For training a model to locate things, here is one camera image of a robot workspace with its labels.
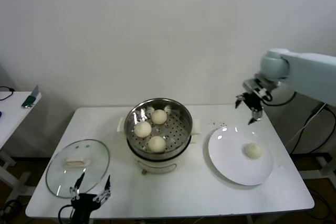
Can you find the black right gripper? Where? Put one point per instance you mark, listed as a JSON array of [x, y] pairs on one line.
[[254, 101]]

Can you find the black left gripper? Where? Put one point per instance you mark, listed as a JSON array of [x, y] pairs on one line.
[[85, 202]]

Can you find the round glass lid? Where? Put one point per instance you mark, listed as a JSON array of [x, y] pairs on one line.
[[86, 153]]

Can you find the white steamed baozi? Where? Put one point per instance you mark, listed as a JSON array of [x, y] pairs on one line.
[[159, 117], [253, 151], [143, 129], [157, 144]]

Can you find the pale right robot arm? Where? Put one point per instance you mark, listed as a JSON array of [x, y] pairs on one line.
[[309, 72]]

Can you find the stainless steel steamer basket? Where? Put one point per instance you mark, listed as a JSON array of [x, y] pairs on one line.
[[178, 129]]

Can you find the small dark crumbs cluster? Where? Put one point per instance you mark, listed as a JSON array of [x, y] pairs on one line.
[[223, 123]]

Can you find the white round plate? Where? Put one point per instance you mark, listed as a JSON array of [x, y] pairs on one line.
[[228, 155]]

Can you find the white electric cooker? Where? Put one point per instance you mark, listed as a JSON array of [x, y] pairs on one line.
[[157, 166]]

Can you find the black power adapter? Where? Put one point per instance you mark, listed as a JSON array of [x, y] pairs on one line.
[[319, 110]]

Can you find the green flat object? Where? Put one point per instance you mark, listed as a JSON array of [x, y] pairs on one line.
[[29, 101]]

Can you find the white side table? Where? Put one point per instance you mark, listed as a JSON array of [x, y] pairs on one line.
[[13, 113]]

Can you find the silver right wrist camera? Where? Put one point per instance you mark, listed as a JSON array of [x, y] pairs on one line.
[[256, 85]]

